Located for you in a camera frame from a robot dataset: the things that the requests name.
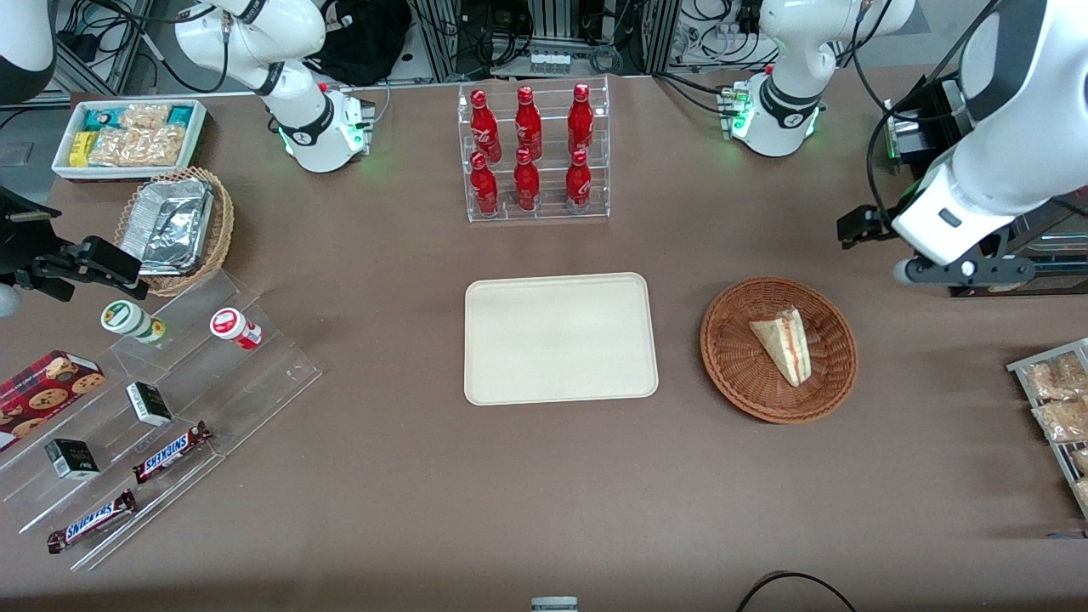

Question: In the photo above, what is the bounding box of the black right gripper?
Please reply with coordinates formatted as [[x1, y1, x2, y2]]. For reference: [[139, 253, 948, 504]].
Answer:
[[0, 185, 151, 303]]

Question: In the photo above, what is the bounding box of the triangle sandwich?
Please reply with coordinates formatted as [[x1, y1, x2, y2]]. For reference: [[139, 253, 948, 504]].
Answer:
[[748, 306, 814, 388]]

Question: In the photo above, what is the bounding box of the aluminium foil tray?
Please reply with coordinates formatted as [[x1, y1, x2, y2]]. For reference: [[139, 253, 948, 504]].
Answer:
[[119, 178, 215, 277]]

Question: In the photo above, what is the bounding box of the light wicker basket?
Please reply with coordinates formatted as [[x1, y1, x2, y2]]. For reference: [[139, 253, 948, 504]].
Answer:
[[113, 167, 235, 298]]

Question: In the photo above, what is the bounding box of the round brown wicker basket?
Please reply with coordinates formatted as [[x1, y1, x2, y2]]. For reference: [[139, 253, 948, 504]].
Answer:
[[700, 275, 859, 425]]

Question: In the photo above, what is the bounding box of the beige plastic tray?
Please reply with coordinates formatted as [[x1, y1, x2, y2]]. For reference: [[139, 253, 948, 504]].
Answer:
[[463, 272, 660, 407]]

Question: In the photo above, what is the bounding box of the green lid white cup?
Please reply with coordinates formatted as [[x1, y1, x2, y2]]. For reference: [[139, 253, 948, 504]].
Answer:
[[100, 300, 167, 345]]

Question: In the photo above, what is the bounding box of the red lid white cup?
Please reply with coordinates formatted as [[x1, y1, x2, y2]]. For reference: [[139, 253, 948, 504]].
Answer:
[[209, 307, 264, 351]]

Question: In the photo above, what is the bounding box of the white rectangular snack bin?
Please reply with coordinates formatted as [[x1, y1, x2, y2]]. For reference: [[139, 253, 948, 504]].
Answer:
[[51, 99, 207, 182]]

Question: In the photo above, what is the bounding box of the black hot food display case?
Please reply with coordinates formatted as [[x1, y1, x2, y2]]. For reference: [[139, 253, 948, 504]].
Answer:
[[882, 72, 1088, 298]]

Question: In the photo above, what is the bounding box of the small black box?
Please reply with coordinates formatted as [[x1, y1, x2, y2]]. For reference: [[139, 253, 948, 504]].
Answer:
[[125, 382, 173, 428], [44, 438, 101, 482]]

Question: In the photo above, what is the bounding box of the clear cracker bag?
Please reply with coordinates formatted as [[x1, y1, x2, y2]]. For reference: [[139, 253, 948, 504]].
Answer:
[[119, 104, 171, 133], [89, 126, 185, 168]]

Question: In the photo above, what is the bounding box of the red tartan cookie box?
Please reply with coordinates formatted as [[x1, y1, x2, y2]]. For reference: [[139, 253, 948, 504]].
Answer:
[[0, 349, 107, 451]]

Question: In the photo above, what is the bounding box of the clear acrylic tiered stand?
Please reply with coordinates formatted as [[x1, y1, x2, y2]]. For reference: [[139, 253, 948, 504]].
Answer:
[[0, 268, 324, 572]]

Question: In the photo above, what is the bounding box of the snickers chocolate bar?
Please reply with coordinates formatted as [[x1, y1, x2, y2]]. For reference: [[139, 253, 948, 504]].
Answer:
[[132, 421, 213, 485], [47, 489, 139, 555]]

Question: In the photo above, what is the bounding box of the red cola bottle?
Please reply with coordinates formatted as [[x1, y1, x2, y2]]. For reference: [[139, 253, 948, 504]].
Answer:
[[469, 151, 500, 216], [514, 85, 543, 161], [513, 147, 541, 212], [565, 149, 593, 213], [470, 88, 502, 164], [568, 82, 595, 158]]

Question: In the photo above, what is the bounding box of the black bag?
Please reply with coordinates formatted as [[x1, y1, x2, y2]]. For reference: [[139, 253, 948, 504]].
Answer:
[[313, 0, 414, 86]]

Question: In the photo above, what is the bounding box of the clear acrylic bottle rack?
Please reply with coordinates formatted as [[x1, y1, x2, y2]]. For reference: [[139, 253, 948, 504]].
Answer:
[[457, 75, 611, 224]]

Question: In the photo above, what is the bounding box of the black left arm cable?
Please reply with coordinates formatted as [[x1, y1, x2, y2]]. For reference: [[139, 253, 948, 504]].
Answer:
[[850, 0, 1004, 224]]

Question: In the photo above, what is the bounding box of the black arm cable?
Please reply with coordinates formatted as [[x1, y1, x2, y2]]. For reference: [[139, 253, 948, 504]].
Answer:
[[140, 0, 232, 94], [850, 0, 1004, 224]]

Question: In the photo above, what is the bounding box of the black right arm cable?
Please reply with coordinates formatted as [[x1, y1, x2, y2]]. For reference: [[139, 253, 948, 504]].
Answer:
[[140, 0, 232, 94]]

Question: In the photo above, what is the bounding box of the grey wire rack tray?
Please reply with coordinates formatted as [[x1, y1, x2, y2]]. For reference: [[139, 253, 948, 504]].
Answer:
[[1006, 338, 1088, 519]]

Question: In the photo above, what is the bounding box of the black floor cable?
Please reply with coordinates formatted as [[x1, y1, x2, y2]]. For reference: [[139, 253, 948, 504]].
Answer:
[[735, 571, 859, 612]]

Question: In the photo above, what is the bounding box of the aluminium frame rack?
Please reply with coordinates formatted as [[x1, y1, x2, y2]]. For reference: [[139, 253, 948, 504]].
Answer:
[[412, 0, 681, 82]]

